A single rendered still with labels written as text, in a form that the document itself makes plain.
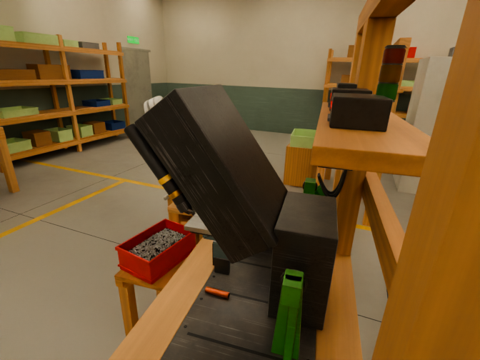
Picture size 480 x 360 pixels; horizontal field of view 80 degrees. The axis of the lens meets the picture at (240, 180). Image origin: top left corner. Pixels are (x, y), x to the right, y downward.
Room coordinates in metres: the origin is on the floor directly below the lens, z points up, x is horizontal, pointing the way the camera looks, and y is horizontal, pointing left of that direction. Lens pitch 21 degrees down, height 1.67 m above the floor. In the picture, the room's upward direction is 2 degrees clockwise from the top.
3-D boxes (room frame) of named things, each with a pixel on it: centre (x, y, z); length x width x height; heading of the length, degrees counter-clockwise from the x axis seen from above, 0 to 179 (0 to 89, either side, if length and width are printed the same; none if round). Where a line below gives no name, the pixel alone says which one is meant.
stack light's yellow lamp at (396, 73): (0.79, -0.38, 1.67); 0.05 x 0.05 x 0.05
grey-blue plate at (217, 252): (0.95, 0.05, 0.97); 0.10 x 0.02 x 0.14; 74
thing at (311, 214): (0.85, -0.23, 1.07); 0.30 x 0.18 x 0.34; 164
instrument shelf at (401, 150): (0.92, -0.38, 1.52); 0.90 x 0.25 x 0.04; 164
